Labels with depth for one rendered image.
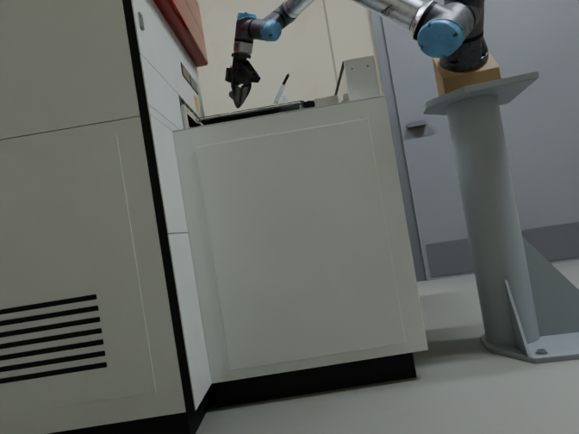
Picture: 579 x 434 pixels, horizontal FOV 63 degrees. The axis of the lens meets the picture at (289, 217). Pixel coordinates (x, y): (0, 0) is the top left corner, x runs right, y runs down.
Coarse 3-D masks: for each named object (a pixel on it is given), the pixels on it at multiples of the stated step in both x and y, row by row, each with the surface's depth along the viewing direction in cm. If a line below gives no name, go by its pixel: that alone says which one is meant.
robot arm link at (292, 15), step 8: (288, 0) 178; (296, 0) 174; (304, 0) 172; (312, 0) 172; (280, 8) 182; (288, 8) 179; (296, 8) 177; (304, 8) 177; (288, 16) 182; (296, 16) 183; (288, 24) 187
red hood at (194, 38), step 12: (156, 0) 141; (168, 0) 142; (180, 0) 157; (192, 0) 184; (168, 12) 149; (180, 12) 154; (192, 12) 179; (180, 24) 159; (192, 24) 174; (180, 36) 168; (192, 36) 171; (192, 48) 180; (204, 48) 195; (192, 60) 191; (204, 60) 194
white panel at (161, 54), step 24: (144, 0) 130; (144, 24) 126; (168, 24) 156; (144, 48) 122; (168, 48) 150; (144, 72) 118; (168, 72) 145; (192, 72) 186; (144, 96) 118; (168, 96) 140; (192, 96) 178; (168, 120) 135
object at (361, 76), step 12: (348, 60) 143; (360, 60) 143; (372, 60) 142; (348, 72) 143; (360, 72) 142; (372, 72) 142; (348, 84) 142; (360, 84) 142; (372, 84) 142; (360, 96) 142; (372, 96) 142
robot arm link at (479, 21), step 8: (448, 0) 141; (456, 0) 139; (464, 0) 138; (472, 0) 138; (480, 0) 139; (472, 8) 138; (480, 8) 140; (480, 16) 142; (480, 24) 144; (472, 32) 144; (480, 32) 145
